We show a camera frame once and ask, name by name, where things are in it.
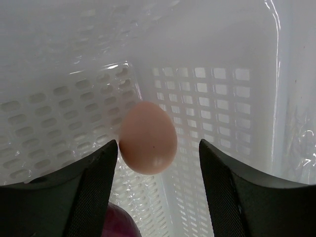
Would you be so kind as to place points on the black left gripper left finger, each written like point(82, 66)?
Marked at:
point(69, 202)

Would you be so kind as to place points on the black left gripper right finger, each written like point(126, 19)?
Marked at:
point(246, 202)

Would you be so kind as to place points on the purple red onion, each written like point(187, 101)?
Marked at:
point(118, 223)

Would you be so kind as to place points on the beige egg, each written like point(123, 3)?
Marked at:
point(147, 139)

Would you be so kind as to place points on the white perforated plastic basket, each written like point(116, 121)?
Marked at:
point(240, 74)

